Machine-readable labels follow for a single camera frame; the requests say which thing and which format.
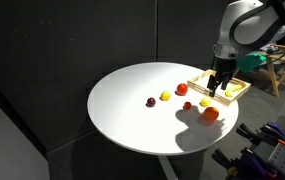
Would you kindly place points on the large red toy tomato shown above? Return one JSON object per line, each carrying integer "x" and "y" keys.
{"x": 182, "y": 89}

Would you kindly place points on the small red toy fruit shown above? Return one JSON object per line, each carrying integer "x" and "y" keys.
{"x": 187, "y": 105}

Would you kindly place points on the pale yellow toy lemon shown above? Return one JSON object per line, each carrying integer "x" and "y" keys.
{"x": 205, "y": 101}

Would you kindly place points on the purple orange clamp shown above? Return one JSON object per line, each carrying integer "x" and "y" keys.
{"x": 248, "y": 167}
{"x": 270, "y": 133}

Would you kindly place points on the toy orange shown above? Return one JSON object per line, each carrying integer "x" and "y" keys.
{"x": 211, "y": 113}

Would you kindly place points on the yellow-orange toy fruit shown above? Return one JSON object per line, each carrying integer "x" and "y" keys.
{"x": 165, "y": 95}

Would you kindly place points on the round white table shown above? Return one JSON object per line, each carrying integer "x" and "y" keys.
{"x": 117, "y": 106}

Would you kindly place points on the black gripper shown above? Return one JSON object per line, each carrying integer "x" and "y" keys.
{"x": 224, "y": 71}

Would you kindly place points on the wooden slatted tray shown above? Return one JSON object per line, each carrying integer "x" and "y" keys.
{"x": 199, "y": 83}

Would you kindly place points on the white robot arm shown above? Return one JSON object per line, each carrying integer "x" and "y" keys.
{"x": 246, "y": 26}

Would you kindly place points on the purple orange clamp lower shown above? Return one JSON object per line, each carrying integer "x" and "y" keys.
{"x": 248, "y": 167}

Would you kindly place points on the wooden chair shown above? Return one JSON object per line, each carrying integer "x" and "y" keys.
{"x": 273, "y": 67}

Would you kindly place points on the dark purple toy plum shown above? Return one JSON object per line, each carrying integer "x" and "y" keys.
{"x": 151, "y": 102}

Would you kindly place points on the purple orange clamp upper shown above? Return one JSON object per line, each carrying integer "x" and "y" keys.
{"x": 270, "y": 133}

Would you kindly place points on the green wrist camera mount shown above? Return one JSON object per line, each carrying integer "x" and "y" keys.
{"x": 249, "y": 62}

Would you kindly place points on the yellow toy banana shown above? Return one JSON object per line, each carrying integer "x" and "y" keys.
{"x": 231, "y": 90}

